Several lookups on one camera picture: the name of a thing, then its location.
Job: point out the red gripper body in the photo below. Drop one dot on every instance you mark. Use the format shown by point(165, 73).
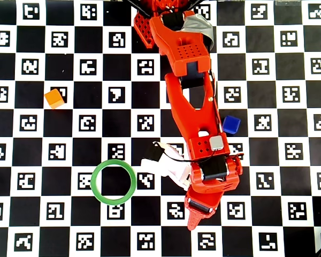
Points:
point(201, 206)

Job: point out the blue cube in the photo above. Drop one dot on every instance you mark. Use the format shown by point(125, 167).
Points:
point(232, 124)

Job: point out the black white marker mat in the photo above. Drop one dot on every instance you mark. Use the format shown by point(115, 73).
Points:
point(291, 128)

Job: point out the grey duct tape strip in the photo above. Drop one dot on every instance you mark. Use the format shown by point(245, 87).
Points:
point(198, 25)

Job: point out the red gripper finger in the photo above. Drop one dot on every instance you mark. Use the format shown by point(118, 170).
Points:
point(194, 220)

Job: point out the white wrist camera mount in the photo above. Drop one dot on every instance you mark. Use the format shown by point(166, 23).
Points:
point(171, 166)

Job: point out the grey square pad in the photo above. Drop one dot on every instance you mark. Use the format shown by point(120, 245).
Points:
point(217, 143)

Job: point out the orange cube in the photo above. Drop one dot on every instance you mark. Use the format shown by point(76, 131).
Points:
point(53, 98)

